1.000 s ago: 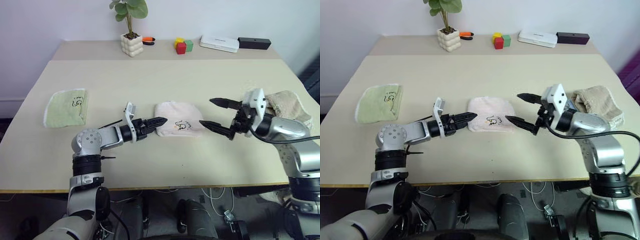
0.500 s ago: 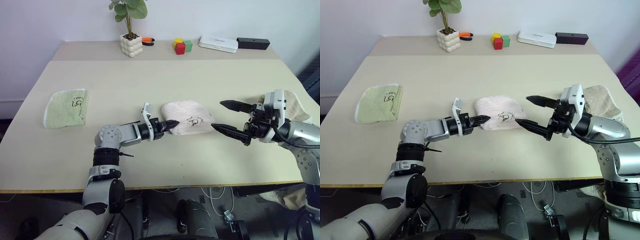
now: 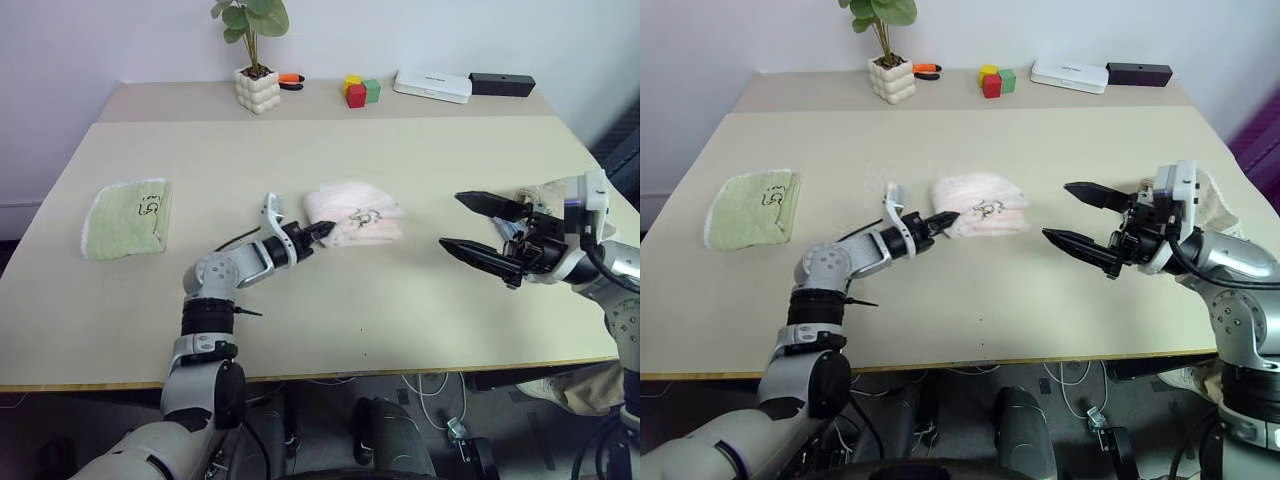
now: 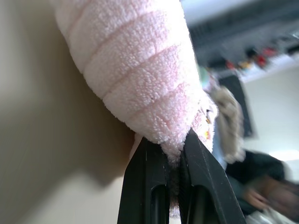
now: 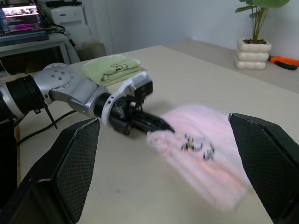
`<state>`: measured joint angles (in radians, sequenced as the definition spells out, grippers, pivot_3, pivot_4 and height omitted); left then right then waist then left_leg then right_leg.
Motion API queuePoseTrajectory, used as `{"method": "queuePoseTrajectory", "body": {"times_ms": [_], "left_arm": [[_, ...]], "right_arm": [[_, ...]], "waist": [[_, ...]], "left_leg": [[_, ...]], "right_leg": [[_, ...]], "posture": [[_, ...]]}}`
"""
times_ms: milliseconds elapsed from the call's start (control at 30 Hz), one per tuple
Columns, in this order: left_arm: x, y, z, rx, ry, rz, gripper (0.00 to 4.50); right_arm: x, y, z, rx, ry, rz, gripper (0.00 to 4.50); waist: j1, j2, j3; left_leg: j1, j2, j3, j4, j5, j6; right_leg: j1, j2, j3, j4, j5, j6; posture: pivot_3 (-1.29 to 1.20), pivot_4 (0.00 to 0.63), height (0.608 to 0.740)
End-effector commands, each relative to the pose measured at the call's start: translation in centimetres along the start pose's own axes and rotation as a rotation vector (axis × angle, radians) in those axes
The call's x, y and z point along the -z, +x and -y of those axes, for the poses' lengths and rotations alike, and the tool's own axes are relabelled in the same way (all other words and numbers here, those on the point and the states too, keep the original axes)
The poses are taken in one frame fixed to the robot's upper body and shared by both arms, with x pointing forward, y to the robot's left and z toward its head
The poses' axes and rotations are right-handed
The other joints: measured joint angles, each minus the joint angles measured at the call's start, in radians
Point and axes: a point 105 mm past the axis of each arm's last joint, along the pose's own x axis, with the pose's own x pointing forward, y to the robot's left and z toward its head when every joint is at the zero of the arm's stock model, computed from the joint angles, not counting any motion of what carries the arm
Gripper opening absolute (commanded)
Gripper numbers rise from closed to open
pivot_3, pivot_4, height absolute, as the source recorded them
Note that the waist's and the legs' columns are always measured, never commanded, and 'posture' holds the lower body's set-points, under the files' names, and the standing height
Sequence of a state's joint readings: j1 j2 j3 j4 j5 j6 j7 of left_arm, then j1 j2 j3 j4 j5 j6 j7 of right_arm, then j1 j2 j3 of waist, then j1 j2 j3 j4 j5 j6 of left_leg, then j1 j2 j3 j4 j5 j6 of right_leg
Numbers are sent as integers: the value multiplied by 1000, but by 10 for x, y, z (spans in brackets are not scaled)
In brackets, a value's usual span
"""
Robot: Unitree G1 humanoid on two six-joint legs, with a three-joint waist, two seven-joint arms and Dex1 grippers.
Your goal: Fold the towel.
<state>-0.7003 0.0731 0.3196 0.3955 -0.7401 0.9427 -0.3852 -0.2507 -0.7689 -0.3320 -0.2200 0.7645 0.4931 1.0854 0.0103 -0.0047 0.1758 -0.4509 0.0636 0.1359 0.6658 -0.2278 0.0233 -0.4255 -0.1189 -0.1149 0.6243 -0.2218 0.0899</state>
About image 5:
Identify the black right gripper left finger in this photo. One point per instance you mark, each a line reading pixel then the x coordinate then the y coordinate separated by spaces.
pixel 58 182

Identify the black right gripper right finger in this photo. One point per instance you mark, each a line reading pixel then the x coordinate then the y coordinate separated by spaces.
pixel 268 163

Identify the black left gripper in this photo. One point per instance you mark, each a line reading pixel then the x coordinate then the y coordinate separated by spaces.
pixel 121 116

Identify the pink towel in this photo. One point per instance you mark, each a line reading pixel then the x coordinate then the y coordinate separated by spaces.
pixel 205 168

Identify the green folded towel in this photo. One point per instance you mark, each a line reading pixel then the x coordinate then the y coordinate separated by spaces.
pixel 105 68

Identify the cream bubble plant pot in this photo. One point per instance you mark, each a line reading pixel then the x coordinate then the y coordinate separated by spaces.
pixel 252 56

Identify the white printer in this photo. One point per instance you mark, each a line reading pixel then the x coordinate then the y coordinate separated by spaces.
pixel 67 16

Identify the grey side desk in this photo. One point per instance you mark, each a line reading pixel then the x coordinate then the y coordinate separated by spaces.
pixel 28 45

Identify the black flat device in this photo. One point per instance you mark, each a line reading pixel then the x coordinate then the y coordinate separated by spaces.
pixel 63 4

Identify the green leafy plant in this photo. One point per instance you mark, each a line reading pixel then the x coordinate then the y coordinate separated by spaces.
pixel 266 2

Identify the open laptop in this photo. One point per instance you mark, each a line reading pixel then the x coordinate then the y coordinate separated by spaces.
pixel 18 21

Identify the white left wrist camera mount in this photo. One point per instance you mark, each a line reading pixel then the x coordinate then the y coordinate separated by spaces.
pixel 127 83

